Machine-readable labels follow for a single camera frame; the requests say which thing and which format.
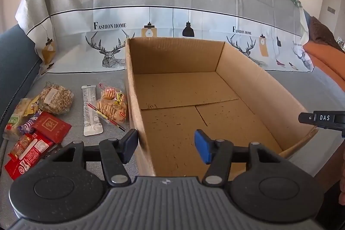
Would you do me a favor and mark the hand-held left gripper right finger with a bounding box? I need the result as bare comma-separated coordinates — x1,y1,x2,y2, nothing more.
194,129,286,187

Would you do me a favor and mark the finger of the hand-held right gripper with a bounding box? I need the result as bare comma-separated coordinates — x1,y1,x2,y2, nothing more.
298,111,345,137

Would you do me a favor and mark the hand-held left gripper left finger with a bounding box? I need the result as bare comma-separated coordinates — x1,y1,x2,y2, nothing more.
51,129,138,187

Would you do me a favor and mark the cardboard box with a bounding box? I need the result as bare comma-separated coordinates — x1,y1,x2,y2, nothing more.
125,36,318,177

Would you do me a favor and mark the clear biscuit bag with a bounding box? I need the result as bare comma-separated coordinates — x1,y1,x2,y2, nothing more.
96,82,128,124

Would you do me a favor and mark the purple candy packet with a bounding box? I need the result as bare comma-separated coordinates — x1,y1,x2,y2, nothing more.
17,109,44,136

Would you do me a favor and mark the green label rice cracker packet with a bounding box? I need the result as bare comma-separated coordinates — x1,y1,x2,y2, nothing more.
3,97,34,139

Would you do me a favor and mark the thin red yellow stick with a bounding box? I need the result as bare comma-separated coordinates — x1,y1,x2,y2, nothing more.
87,102,127,131

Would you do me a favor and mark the long white snack packet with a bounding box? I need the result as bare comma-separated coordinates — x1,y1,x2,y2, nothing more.
81,84,104,137

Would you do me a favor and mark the orange cushion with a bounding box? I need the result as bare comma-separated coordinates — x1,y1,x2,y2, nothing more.
302,41,345,85

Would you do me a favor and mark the red square pouch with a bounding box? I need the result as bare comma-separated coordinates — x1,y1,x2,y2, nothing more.
34,111,72,144

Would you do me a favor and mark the brown blanket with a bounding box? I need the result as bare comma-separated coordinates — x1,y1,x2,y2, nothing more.
308,16,345,53

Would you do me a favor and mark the round noodle cake packet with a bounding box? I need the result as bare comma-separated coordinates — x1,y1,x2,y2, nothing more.
38,81,74,115

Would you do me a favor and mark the red white snack packet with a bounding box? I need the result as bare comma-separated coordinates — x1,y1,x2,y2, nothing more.
5,134,55,181

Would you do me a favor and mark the yellow snack packet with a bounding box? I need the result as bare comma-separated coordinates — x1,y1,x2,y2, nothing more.
25,96,41,114

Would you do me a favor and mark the small red cracker packet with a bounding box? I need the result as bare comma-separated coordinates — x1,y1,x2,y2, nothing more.
10,134,35,157

